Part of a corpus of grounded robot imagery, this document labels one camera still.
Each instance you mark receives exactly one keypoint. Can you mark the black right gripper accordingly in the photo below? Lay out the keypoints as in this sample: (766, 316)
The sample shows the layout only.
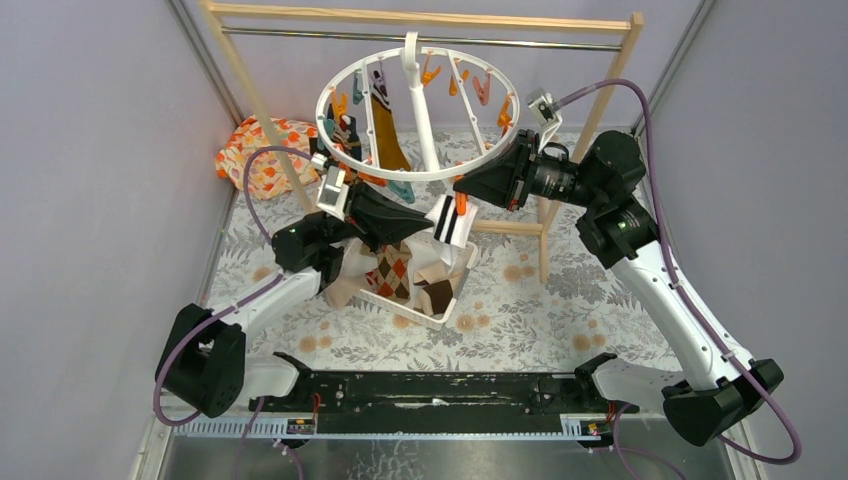
(506, 179)

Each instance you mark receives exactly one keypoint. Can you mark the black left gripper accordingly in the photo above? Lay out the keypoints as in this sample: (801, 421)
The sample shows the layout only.
(357, 210)

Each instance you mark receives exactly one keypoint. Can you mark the orange clothes peg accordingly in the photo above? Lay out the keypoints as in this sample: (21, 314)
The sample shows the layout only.
(461, 202)

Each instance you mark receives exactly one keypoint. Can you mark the mustard yellow sock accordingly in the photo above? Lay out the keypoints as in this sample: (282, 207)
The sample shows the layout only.
(391, 156)

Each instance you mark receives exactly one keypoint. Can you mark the white sock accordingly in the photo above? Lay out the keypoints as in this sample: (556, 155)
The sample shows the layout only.
(449, 233)

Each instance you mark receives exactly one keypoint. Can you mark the beige brown ribbed sock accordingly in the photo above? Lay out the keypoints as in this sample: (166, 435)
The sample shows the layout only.
(437, 289)

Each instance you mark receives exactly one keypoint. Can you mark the navy blue patterned sock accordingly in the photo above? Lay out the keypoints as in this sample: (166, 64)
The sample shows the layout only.
(344, 135)

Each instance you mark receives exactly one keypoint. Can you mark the white round clip hanger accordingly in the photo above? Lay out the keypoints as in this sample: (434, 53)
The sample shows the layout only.
(414, 57)

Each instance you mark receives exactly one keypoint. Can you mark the brown yellow argyle sock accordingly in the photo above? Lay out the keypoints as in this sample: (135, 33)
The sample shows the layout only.
(351, 175)

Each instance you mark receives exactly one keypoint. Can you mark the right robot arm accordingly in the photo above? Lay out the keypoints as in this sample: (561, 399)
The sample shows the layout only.
(719, 382)

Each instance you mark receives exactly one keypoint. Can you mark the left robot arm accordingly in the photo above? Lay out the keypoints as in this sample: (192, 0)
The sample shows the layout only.
(205, 362)

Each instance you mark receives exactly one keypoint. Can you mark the brown orange argyle sock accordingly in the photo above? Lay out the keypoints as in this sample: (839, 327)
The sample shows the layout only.
(391, 276)

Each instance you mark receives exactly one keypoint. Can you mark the white plastic laundry basket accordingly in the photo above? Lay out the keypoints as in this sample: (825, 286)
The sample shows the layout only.
(423, 254)

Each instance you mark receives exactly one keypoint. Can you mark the pink clothes peg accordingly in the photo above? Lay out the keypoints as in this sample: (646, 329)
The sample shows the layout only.
(481, 87)

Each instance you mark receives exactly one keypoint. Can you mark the orange floral cloth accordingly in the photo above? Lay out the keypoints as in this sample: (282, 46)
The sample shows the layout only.
(267, 178)

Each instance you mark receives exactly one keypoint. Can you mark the floral grey table cloth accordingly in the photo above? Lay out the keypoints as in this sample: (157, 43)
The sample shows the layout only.
(506, 318)

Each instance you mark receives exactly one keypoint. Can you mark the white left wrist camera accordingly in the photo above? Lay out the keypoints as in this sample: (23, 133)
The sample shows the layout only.
(331, 189)

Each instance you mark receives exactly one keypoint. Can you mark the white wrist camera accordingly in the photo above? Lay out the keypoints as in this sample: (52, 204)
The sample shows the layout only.
(331, 189)
(542, 105)

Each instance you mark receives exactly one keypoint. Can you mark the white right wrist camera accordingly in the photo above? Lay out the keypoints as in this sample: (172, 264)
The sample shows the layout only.
(542, 105)

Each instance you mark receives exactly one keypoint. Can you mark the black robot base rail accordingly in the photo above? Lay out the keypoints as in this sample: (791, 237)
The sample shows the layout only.
(453, 404)

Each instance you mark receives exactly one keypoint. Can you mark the wooden drying rack frame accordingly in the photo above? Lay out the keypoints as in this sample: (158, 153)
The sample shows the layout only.
(629, 32)

